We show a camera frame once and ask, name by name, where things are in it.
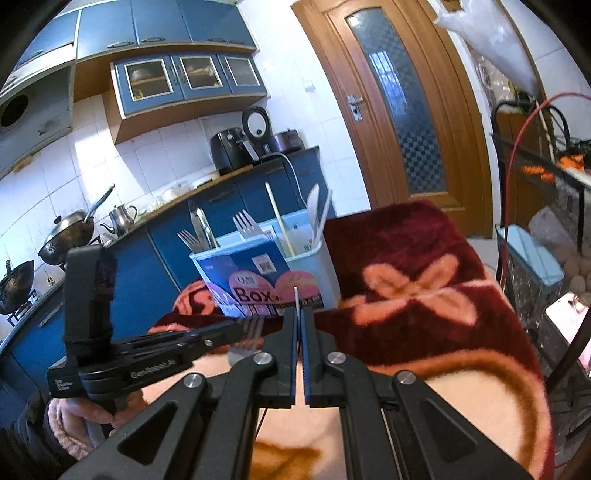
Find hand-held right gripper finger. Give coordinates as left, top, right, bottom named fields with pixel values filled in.
left=58, top=307, right=302, bottom=480
left=301, top=307, right=532, bottom=480

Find clear glass bowl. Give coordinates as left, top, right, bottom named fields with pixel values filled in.
left=159, top=185, right=192, bottom=204

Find blue glass-door wall cabinet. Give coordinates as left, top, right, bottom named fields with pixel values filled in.
left=104, top=53, right=269, bottom=144

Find black wok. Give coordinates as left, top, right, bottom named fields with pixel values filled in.
left=0, top=259, right=35, bottom=315

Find light blue utensil box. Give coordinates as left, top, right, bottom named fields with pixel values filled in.
left=189, top=210, right=342, bottom=319

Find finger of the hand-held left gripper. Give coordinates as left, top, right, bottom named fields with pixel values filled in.
left=185, top=318, right=267, bottom=359

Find white plastic spoon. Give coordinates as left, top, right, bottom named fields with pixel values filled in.
left=306, top=184, right=324, bottom=250

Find blue lower kitchen cabinets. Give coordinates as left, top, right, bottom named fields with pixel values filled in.
left=0, top=147, right=324, bottom=402

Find blue upper cabinets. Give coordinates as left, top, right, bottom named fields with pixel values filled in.
left=14, top=0, right=257, bottom=63

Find wok with steel lid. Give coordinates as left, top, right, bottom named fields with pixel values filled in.
left=38, top=185, right=116, bottom=266

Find dark red floral blanket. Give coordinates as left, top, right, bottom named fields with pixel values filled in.
left=139, top=199, right=555, bottom=480

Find black air fryer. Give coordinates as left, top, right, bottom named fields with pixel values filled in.
left=210, top=128, right=258, bottom=175

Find person's left forearm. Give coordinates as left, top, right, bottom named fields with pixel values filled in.
left=0, top=388, right=95, bottom=480

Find steel teapot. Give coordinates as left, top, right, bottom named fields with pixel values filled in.
left=100, top=204, right=138, bottom=237

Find white power cable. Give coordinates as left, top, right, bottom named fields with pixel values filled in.
left=259, top=151, right=309, bottom=210

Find grey range hood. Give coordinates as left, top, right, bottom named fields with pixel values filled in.
left=0, top=44, right=77, bottom=178

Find blue-lidded clear container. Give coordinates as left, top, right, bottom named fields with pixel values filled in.
left=495, top=224, right=565, bottom=284

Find dark electric cooking pot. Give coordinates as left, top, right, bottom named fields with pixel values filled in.
left=269, top=129, right=304, bottom=154

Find wooden shelf unit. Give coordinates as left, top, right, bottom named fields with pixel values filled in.
left=466, top=46, right=561, bottom=232

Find metal fork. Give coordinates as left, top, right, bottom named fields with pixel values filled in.
left=228, top=318, right=267, bottom=365
left=177, top=229, right=200, bottom=254
left=232, top=210, right=269, bottom=241

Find orange cloth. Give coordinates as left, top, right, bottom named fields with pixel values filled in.
left=519, top=154, right=585, bottom=182

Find person's left hand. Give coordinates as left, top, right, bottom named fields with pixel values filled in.
left=71, top=389, right=148, bottom=430

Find cream chopstick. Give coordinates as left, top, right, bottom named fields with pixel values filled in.
left=264, top=182, right=296, bottom=259

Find white plastic bag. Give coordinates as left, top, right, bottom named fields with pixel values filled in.
left=433, top=0, right=540, bottom=95

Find black wire rack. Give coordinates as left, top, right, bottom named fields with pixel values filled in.
left=489, top=99, right=591, bottom=462

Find white plastic utensil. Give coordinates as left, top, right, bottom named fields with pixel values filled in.
left=318, top=189, right=334, bottom=236

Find red cable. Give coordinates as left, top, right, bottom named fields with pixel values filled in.
left=501, top=92, right=591, bottom=287

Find wooden door with glass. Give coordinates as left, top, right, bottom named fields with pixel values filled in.
left=291, top=0, right=495, bottom=240

